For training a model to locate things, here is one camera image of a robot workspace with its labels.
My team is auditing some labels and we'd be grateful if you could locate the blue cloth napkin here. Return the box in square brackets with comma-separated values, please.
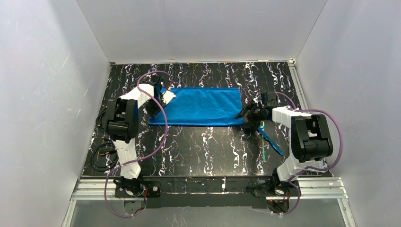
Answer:
[164, 87, 244, 127]

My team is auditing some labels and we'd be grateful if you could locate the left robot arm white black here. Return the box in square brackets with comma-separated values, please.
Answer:
[105, 79, 165, 181]

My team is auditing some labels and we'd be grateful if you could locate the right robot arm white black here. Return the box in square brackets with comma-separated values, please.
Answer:
[234, 92, 333, 186]

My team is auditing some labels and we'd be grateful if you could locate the iridescent fork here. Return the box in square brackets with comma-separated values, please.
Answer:
[259, 121, 266, 163]

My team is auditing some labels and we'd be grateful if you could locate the clear plastic organizer box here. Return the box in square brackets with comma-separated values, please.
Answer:
[312, 159, 328, 173]

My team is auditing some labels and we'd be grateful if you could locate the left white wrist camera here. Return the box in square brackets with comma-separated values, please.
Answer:
[162, 90, 176, 105]

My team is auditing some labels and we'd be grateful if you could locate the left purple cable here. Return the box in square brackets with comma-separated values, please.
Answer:
[103, 70, 173, 219]

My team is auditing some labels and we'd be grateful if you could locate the black coiled cable upper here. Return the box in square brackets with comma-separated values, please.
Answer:
[96, 108, 109, 129]

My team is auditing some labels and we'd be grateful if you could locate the black coiled cable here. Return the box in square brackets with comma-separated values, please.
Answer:
[96, 108, 109, 129]
[90, 142, 120, 172]

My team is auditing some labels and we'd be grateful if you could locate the black coiled cable lower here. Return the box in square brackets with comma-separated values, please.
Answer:
[90, 142, 120, 172]

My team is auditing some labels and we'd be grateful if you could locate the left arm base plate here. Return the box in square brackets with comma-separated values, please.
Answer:
[113, 177, 161, 198]

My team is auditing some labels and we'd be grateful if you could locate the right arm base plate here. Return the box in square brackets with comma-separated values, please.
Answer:
[246, 178, 302, 215]

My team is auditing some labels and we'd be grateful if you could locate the aluminium frame rail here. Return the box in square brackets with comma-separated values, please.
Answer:
[62, 176, 356, 227]

